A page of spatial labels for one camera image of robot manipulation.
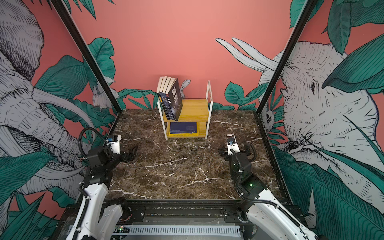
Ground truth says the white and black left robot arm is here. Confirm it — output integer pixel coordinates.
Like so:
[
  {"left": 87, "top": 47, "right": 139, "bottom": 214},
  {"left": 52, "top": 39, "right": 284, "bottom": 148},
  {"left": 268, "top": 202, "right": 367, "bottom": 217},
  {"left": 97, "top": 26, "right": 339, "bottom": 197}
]
[{"left": 66, "top": 145, "right": 138, "bottom": 240}]

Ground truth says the yellow cartoon cover book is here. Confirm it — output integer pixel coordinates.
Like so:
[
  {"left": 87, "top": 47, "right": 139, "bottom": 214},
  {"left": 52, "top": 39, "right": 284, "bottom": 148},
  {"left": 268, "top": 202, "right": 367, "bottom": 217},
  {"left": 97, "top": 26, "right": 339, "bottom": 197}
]
[{"left": 166, "top": 122, "right": 207, "bottom": 138}]

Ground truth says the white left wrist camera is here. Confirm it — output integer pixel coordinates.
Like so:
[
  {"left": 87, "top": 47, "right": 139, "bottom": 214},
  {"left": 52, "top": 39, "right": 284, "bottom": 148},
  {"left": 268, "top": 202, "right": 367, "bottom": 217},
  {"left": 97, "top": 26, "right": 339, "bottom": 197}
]
[{"left": 107, "top": 135, "right": 122, "bottom": 154}]

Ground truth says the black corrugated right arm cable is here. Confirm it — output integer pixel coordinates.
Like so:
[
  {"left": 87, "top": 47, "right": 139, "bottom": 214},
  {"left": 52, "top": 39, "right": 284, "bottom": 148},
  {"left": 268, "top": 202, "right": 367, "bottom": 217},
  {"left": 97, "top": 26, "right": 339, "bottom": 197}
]
[{"left": 229, "top": 142, "right": 301, "bottom": 229}]

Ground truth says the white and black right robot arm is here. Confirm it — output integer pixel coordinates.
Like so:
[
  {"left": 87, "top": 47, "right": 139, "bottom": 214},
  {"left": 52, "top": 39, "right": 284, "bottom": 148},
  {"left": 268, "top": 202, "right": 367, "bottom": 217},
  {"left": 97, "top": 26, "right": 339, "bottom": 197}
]
[{"left": 219, "top": 136, "right": 326, "bottom": 240}]

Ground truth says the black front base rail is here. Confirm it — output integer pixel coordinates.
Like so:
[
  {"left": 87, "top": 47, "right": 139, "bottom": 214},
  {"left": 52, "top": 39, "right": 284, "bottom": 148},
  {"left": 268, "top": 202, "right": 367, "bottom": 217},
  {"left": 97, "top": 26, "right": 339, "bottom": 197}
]
[{"left": 49, "top": 199, "right": 314, "bottom": 240}]

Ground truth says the purple book with old man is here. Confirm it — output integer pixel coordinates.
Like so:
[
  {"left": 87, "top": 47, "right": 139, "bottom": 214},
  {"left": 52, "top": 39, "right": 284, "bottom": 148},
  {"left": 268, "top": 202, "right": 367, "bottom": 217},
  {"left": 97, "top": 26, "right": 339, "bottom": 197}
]
[{"left": 159, "top": 76, "right": 173, "bottom": 120}]

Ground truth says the white slotted cable duct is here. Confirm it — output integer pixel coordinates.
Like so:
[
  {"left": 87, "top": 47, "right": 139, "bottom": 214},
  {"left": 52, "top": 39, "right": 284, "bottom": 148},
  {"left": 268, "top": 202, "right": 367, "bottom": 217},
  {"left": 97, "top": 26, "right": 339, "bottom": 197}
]
[{"left": 112, "top": 225, "right": 242, "bottom": 238}]

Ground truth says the black left frame post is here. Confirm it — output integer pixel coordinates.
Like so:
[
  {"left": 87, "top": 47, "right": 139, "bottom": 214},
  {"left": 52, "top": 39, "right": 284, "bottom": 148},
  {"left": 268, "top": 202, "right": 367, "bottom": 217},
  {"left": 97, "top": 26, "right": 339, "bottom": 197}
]
[{"left": 49, "top": 0, "right": 123, "bottom": 115}]

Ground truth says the dark purple book white strip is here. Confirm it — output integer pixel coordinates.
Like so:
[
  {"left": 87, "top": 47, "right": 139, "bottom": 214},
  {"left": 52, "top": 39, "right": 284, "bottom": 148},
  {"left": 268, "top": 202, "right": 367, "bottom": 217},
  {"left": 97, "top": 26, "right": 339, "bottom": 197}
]
[{"left": 169, "top": 78, "right": 183, "bottom": 122}]

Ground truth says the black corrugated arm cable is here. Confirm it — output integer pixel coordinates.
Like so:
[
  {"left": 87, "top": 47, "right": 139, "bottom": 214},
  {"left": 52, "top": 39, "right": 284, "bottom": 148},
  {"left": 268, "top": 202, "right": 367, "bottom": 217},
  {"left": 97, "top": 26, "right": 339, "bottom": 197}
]
[
  {"left": 229, "top": 142, "right": 301, "bottom": 229},
  {"left": 78, "top": 127, "right": 107, "bottom": 158}
]

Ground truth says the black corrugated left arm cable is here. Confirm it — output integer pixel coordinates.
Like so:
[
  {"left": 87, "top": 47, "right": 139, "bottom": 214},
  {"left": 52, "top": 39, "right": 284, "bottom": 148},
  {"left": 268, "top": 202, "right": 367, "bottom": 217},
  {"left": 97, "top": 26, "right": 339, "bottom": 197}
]
[{"left": 78, "top": 127, "right": 107, "bottom": 158}]

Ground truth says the black right frame post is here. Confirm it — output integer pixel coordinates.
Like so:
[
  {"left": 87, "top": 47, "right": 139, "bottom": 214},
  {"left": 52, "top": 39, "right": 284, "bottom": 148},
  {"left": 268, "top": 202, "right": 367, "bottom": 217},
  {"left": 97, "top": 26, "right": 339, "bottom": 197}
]
[{"left": 256, "top": 0, "right": 310, "bottom": 115}]

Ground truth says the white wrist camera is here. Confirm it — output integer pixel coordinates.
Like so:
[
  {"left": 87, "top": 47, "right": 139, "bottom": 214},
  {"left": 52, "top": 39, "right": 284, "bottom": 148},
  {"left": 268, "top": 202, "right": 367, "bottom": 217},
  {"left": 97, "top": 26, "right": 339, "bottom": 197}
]
[
  {"left": 227, "top": 134, "right": 241, "bottom": 155},
  {"left": 107, "top": 135, "right": 122, "bottom": 154}
]

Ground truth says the dark brown standing book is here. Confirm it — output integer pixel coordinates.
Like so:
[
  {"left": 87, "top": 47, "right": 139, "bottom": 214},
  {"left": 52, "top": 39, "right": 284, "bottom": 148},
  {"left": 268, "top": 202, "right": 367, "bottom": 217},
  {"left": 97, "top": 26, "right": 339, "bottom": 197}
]
[{"left": 157, "top": 76, "right": 169, "bottom": 120}]

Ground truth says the black frame post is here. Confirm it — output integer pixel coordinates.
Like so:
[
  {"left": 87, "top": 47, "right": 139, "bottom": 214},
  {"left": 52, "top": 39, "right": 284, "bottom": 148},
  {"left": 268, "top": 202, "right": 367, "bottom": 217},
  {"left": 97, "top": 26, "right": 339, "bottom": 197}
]
[
  {"left": 49, "top": 0, "right": 123, "bottom": 115},
  {"left": 256, "top": 0, "right": 310, "bottom": 115}
]

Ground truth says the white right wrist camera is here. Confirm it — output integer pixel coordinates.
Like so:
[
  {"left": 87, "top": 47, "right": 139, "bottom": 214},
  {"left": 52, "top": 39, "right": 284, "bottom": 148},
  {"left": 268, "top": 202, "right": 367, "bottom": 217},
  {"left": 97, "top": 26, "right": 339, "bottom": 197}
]
[{"left": 227, "top": 134, "right": 241, "bottom": 155}]

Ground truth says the white frame wooden bookshelf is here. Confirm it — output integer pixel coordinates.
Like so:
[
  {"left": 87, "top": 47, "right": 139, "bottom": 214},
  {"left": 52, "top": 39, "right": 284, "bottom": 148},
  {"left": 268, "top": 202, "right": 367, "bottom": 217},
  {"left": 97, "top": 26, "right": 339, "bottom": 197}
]
[{"left": 157, "top": 81, "right": 214, "bottom": 140}]

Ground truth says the navy book with yellow label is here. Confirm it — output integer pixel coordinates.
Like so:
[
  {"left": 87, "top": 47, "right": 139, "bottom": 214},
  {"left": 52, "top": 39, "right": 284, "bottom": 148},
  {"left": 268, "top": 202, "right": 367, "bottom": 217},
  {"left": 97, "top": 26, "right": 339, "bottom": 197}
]
[{"left": 170, "top": 122, "right": 198, "bottom": 134}]

